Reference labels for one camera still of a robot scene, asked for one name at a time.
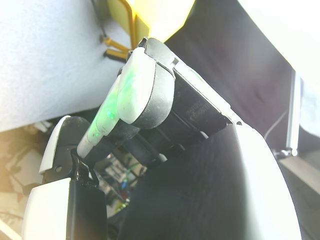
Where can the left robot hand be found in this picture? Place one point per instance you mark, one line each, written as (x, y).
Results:
(200, 187)

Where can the yellow frame hacksaw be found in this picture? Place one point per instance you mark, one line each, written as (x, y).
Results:
(132, 25)

